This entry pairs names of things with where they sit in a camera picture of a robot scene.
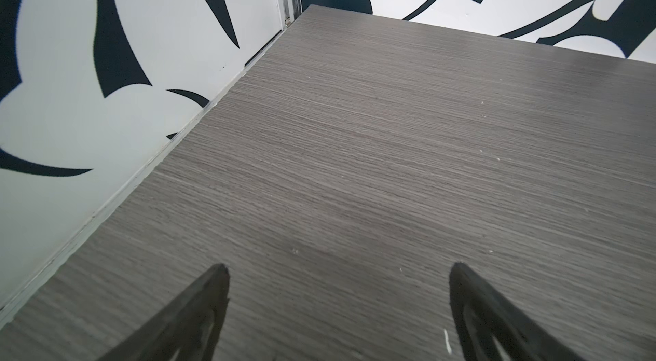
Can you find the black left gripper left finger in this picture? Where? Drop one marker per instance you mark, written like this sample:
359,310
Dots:
187,328

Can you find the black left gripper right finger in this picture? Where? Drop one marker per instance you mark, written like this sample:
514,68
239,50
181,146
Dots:
485,319

